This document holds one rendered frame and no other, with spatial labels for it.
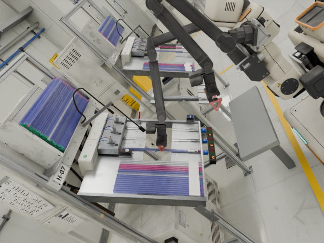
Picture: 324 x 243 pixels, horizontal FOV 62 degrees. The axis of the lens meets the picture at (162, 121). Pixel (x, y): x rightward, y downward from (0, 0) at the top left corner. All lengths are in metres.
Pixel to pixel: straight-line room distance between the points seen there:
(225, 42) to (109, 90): 1.76
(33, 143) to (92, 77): 1.39
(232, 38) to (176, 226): 1.14
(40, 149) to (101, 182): 0.38
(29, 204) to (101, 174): 0.43
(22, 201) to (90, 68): 1.46
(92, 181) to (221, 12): 1.15
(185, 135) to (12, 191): 1.11
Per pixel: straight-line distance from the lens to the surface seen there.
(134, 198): 1.53
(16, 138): 1.57
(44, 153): 1.58
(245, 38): 1.34
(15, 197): 1.78
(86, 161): 1.66
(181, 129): 1.93
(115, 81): 2.76
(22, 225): 3.08
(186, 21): 6.18
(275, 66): 1.61
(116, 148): 1.73
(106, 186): 1.61
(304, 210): 2.10
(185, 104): 2.22
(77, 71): 2.82
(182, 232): 1.81
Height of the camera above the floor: 1.74
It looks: 25 degrees down
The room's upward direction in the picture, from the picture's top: 49 degrees counter-clockwise
